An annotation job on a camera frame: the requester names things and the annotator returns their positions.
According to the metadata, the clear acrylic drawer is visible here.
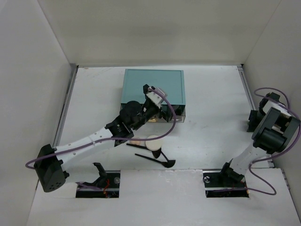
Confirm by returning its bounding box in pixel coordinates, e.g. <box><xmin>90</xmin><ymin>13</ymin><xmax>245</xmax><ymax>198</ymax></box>
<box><xmin>148</xmin><ymin>105</ymin><xmax>186</xmax><ymax>123</ymax></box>

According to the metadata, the teal drawer organizer box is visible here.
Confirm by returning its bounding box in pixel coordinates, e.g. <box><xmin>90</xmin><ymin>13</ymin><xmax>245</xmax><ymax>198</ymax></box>
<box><xmin>121</xmin><ymin>69</ymin><xmax>186</xmax><ymax>105</ymax></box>

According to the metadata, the beige makeup sponge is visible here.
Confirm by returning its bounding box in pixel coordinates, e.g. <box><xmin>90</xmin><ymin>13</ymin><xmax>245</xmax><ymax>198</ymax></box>
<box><xmin>129</xmin><ymin>137</ymin><xmax>145</xmax><ymax>145</ymax></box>

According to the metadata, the thin black makeup brush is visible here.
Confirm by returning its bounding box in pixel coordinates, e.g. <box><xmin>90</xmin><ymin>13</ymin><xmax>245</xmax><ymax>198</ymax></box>
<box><xmin>126</xmin><ymin>143</ymin><xmax>148</xmax><ymax>150</ymax></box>

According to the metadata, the white round powder puff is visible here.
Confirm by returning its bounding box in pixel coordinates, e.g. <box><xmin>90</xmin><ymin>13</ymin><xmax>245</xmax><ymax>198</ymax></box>
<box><xmin>145</xmin><ymin>135</ymin><xmax>163</xmax><ymax>152</ymax></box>

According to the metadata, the black fan makeup brush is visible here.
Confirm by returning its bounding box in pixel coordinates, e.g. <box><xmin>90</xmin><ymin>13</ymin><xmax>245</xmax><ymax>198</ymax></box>
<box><xmin>135</xmin><ymin>150</ymin><xmax>176</xmax><ymax>168</ymax></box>

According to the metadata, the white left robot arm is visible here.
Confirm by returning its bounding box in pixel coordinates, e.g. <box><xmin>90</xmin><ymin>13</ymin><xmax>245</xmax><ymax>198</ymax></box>
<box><xmin>26</xmin><ymin>84</ymin><xmax>176</xmax><ymax>193</ymax></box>

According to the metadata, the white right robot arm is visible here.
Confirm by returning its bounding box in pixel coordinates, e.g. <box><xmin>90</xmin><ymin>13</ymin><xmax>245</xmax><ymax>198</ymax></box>
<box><xmin>218</xmin><ymin>92</ymin><xmax>301</xmax><ymax>186</ymax></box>

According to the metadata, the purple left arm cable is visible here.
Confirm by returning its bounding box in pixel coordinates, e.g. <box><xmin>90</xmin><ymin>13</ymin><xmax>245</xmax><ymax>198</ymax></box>
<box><xmin>25</xmin><ymin>87</ymin><xmax>177</xmax><ymax>191</ymax></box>

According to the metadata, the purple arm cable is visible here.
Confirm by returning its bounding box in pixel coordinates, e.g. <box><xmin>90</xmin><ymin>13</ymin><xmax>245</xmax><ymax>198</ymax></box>
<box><xmin>244</xmin><ymin>87</ymin><xmax>301</xmax><ymax>196</ymax></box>
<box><xmin>25</xmin><ymin>87</ymin><xmax>177</xmax><ymax>191</ymax></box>

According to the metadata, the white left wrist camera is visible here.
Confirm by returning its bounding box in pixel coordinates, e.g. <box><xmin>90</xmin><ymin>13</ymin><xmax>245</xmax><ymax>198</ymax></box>
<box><xmin>146</xmin><ymin>87</ymin><xmax>167</xmax><ymax>108</ymax></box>

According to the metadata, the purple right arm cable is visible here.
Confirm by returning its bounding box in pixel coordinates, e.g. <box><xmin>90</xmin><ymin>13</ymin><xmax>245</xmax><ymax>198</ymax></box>
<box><xmin>244</xmin><ymin>87</ymin><xmax>301</xmax><ymax>196</ymax></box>

